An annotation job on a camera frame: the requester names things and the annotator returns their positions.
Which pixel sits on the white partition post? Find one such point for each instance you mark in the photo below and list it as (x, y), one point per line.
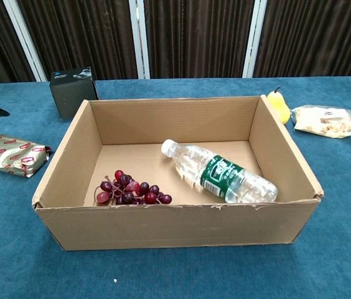
(24, 40)
(254, 40)
(138, 40)

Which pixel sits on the red grape bunch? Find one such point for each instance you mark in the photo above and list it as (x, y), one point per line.
(129, 191)

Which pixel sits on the black cube box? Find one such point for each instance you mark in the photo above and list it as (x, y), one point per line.
(69, 96)

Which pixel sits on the transparent water bottle green label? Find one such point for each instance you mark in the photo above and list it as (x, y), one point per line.
(225, 176)

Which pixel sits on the red patterned snack packet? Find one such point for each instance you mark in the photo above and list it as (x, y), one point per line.
(10, 154)

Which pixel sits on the clear snack bag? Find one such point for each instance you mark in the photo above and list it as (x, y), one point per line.
(325, 121)

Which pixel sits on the yellow pear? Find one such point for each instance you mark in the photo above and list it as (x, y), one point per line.
(279, 104)

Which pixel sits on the blue table cloth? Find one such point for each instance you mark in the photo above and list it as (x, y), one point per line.
(175, 274)

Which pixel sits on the open cardboard box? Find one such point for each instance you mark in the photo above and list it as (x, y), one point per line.
(175, 227)

